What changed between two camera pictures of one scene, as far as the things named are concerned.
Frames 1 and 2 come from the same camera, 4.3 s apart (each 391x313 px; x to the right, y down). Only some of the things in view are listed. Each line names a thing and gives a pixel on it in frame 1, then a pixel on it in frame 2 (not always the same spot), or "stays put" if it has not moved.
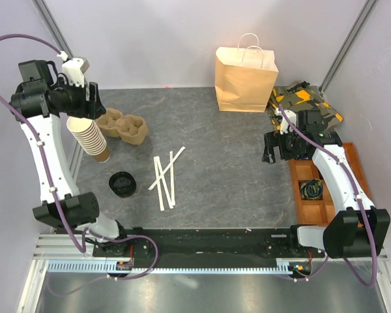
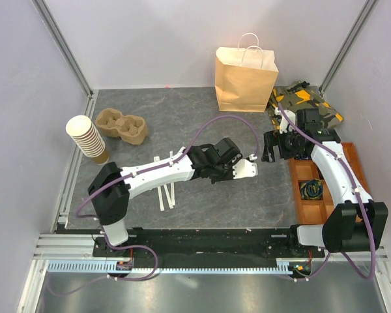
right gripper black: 274,139 stays put
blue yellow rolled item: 311,189 stays put
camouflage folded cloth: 300,95 stays put
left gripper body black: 80,107 → 223,172
